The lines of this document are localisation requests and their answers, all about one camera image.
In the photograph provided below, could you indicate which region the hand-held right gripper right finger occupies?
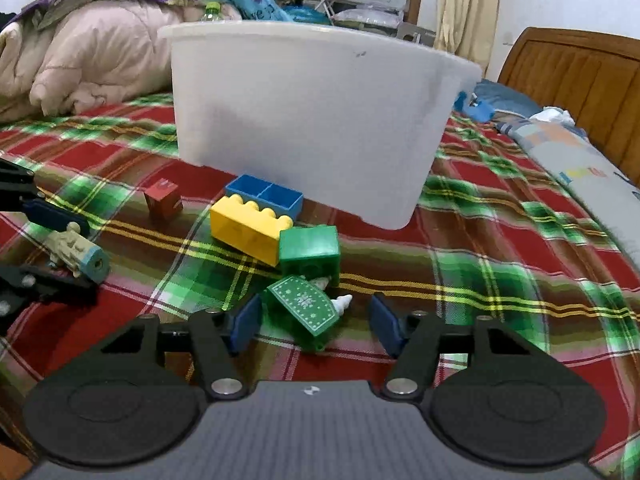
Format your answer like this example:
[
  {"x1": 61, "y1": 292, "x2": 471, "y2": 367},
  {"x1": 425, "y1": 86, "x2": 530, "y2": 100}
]
[{"x1": 369, "y1": 292, "x2": 540, "y2": 400}]

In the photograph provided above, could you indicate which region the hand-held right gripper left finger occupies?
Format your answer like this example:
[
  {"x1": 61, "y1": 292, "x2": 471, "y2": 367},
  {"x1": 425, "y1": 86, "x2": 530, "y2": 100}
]
[{"x1": 97, "y1": 294, "x2": 264, "y2": 400}]

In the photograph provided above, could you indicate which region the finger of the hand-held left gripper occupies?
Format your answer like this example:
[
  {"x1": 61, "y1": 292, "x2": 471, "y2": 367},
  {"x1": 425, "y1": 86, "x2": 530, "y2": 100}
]
[
  {"x1": 0, "y1": 262, "x2": 99, "y2": 333},
  {"x1": 0, "y1": 157, "x2": 92, "y2": 237}
]

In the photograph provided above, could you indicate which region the beige toy train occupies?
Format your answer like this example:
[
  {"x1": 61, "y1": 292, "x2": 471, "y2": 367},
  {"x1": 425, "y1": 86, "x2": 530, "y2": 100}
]
[{"x1": 47, "y1": 221, "x2": 110, "y2": 284}]

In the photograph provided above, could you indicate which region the green snowflake patterned toy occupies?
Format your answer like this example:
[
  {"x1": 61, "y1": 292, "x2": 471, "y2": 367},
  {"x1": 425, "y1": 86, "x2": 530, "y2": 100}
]
[{"x1": 264, "y1": 275, "x2": 354, "y2": 354}]

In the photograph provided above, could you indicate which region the white plastic container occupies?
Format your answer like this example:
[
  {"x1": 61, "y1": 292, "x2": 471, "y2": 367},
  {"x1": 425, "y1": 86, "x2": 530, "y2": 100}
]
[{"x1": 157, "y1": 20, "x2": 484, "y2": 232}]

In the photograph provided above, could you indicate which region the yellow building block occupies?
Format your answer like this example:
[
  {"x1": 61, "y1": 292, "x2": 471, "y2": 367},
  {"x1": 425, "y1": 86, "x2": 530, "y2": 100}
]
[{"x1": 209, "y1": 195, "x2": 295, "y2": 267}]

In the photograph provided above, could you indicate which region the green building block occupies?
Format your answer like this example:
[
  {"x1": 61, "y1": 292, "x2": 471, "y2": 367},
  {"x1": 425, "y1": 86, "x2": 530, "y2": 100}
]
[{"x1": 278, "y1": 226, "x2": 342, "y2": 287}]

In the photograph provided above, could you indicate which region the small red block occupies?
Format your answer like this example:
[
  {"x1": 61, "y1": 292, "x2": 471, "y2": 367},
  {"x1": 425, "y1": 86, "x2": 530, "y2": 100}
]
[{"x1": 144, "y1": 178, "x2": 182, "y2": 222}]

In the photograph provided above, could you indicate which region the plaid bed sheet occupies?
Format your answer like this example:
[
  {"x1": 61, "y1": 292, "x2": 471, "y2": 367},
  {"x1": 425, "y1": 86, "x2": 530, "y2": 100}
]
[{"x1": 0, "y1": 92, "x2": 640, "y2": 480}]

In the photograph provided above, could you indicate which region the blue building block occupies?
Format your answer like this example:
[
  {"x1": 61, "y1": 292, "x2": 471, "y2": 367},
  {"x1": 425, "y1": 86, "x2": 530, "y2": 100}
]
[{"x1": 225, "y1": 175, "x2": 305, "y2": 222}]

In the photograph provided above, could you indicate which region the pink quilt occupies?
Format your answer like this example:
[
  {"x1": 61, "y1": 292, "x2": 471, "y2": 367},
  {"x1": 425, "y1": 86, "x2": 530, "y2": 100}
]
[{"x1": 0, "y1": 0, "x2": 242, "y2": 122}]

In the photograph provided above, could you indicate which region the long printed pillow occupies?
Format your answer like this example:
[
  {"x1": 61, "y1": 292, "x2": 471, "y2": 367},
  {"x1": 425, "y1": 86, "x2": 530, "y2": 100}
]
[{"x1": 510, "y1": 120, "x2": 640, "y2": 262}]

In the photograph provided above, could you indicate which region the blue cloth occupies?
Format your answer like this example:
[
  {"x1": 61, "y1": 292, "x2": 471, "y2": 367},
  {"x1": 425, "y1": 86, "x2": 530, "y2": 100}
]
[{"x1": 452, "y1": 82, "x2": 544, "y2": 124}]

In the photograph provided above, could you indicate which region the white cloth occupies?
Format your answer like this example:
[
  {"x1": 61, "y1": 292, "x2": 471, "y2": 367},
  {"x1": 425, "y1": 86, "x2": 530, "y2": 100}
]
[{"x1": 530, "y1": 107, "x2": 576, "y2": 127}]

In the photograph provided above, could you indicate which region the grey box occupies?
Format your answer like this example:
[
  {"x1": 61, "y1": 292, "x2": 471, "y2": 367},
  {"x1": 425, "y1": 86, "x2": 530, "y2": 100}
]
[{"x1": 397, "y1": 22, "x2": 437, "y2": 49}]

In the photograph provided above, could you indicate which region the white pillow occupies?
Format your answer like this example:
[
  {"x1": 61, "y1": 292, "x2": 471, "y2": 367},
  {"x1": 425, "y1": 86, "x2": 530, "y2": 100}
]
[{"x1": 332, "y1": 7, "x2": 407, "y2": 29}]

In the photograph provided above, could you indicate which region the wooden headboard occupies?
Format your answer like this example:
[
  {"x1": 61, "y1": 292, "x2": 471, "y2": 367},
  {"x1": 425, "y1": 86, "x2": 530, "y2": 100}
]
[{"x1": 497, "y1": 27, "x2": 640, "y2": 187}]

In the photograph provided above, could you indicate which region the beige curtain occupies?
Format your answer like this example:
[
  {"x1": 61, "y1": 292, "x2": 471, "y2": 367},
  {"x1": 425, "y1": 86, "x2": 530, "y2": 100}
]
[{"x1": 435, "y1": 0, "x2": 502, "y2": 82}]

